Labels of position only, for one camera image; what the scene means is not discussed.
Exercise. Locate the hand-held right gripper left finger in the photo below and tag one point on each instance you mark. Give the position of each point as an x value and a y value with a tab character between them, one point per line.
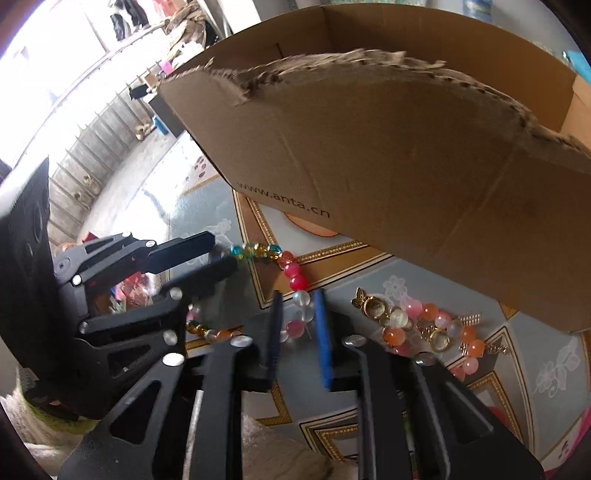
276	323

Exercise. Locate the blue plastic tub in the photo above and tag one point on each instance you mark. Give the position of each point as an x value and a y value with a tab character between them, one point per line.
475	9

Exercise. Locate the dark hanging clothes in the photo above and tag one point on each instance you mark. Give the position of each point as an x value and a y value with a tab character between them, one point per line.
129	16

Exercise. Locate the patterned floral tablecloth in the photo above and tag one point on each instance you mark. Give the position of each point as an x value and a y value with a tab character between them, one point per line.
351	277

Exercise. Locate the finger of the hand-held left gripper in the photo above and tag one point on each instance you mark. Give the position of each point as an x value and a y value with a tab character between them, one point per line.
184	249
203	277

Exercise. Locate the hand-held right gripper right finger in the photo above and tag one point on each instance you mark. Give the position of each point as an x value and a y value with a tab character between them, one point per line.
323	337

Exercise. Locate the torn brown cardboard box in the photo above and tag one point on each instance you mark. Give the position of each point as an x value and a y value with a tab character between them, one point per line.
369	161

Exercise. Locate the white fuzzy garment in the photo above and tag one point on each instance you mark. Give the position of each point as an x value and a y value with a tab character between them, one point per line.
277	452

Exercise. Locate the pink cup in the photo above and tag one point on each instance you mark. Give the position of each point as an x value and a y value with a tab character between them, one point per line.
165	68

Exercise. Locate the metal balcony railing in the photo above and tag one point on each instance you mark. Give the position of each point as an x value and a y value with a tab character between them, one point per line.
92	152

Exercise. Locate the pair of beige slippers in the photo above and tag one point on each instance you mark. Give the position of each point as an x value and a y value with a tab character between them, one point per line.
143	131
87	187

